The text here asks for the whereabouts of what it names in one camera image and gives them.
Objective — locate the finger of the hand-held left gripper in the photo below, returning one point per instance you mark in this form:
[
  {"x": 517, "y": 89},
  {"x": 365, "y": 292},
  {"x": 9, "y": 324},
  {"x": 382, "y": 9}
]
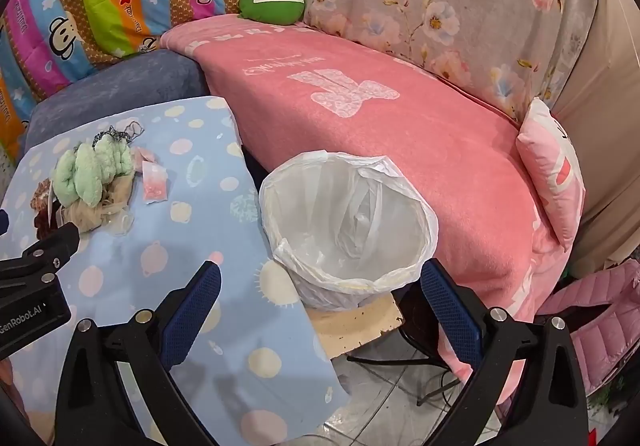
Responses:
[
  {"x": 2, "y": 222},
  {"x": 57, "y": 241}
]

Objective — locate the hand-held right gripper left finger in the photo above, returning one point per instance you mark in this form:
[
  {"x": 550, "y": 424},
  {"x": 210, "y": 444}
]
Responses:
[{"x": 195, "y": 306}]

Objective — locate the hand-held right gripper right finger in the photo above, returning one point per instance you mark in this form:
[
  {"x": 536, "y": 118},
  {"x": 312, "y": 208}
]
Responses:
[{"x": 450, "y": 311}]

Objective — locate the beige mesh net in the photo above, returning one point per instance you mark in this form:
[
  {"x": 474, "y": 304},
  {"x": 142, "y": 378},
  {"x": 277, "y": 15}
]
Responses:
[{"x": 100, "y": 213}]

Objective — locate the green fluffy cloth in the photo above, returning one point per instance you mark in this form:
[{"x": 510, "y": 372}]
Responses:
[
  {"x": 114, "y": 156},
  {"x": 80, "y": 176}
]

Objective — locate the pink plastic packet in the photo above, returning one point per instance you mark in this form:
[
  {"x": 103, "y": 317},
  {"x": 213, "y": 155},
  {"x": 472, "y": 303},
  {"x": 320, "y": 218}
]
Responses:
[{"x": 155, "y": 181}]

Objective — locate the white lined trash bin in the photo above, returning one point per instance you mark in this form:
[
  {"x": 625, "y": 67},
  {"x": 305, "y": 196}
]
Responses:
[{"x": 350, "y": 211}]

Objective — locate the blue dotted table cloth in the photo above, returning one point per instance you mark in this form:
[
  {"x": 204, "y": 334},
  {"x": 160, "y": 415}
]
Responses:
[{"x": 200, "y": 226}]

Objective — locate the wooden board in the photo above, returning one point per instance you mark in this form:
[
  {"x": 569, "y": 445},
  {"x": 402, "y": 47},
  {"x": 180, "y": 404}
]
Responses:
[{"x": 350, "y": 331}]

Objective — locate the pink padded jacket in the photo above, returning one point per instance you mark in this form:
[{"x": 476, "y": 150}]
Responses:
[{"x": 600, "y": 326}]

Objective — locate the pink and white pillow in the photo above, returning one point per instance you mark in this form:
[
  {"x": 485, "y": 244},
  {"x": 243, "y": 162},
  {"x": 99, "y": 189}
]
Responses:
[{"x": 550, "y": 176}]

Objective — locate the blue-grey cushion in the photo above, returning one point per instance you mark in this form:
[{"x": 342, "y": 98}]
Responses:
[{"x": 125, "y": 81}]

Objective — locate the pink blanket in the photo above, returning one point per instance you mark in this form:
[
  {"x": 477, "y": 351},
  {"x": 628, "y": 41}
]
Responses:
[{"x": 400, "y": 126}]

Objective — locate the striped cartoon blanket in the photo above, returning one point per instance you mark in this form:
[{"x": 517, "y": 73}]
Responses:
[{"x": 100, "y": 1}]

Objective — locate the beige sofa cover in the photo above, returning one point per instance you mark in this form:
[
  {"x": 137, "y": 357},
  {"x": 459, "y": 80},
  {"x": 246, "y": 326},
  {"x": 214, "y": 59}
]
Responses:
[{"x": 610, "y": 126}]

